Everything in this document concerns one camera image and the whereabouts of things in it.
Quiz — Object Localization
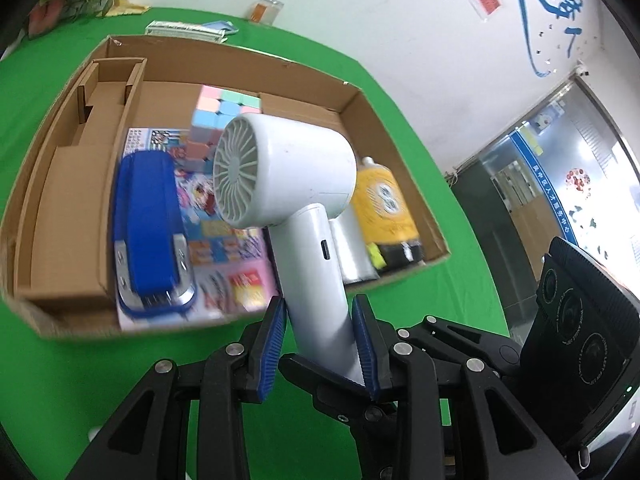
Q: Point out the yellow black tube can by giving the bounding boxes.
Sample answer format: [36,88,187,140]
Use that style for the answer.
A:
[350,157,424,273]

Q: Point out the blue stapler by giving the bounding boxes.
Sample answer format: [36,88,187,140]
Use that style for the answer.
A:
[112,150,198,318]

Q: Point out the pastel rubiks cube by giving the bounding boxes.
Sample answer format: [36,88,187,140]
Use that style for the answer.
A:
[174,86,262,174]

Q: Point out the silver cylinder can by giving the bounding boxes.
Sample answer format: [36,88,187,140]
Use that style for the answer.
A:
[329,206,378,285]

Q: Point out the white hair dryer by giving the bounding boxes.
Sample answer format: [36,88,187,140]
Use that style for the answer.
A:
[213,114,363,384]

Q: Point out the cardboard box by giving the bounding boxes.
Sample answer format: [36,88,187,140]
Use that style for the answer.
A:
[1,36,449,339]

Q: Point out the colourful booklet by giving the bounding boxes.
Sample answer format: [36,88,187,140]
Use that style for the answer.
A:
[117,128,277,332]

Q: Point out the white paper stack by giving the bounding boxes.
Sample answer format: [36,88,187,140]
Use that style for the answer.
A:
[144,21,239,44]

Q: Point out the small orange packet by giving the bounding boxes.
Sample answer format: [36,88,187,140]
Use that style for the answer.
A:
[247,0,284,26]

